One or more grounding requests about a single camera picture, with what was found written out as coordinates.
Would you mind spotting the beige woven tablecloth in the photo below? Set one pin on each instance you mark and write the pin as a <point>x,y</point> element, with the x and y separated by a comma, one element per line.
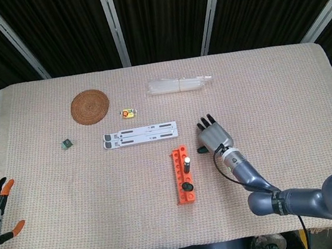
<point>69,193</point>

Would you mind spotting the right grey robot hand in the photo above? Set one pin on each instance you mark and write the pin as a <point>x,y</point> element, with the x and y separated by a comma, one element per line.
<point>217,137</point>

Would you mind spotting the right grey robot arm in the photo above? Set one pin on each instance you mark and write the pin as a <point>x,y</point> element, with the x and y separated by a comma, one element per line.
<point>307,200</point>

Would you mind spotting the round woven rattan coaster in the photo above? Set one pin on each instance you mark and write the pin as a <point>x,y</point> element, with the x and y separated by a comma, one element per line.
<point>90,107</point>

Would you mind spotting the clear plastic tube bundle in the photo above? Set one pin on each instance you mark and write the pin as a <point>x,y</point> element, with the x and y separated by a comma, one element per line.
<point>175,85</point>

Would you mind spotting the orange screwdriver rack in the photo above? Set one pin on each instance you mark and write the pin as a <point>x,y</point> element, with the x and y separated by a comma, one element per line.
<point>188,198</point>

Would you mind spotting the grey metal partition post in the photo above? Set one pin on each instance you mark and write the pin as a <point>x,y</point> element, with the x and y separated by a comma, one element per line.
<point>14,39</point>
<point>211,10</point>
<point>328,15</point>
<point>114,25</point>

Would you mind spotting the small green black screwdriver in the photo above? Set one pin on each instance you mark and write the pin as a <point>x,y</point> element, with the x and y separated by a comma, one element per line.
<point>201,150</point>

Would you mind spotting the yellow lion toy packet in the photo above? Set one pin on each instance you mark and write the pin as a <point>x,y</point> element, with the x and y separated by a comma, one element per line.
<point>128,113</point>

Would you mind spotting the small green box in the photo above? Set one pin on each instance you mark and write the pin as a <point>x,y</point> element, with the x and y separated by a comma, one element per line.
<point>66,144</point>

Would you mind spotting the large green black screwdriver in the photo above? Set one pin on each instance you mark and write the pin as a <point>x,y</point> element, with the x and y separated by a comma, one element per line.
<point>186,186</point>

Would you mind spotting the white folding laptop stand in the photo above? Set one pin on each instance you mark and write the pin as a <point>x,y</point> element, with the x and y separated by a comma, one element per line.
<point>142,134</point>

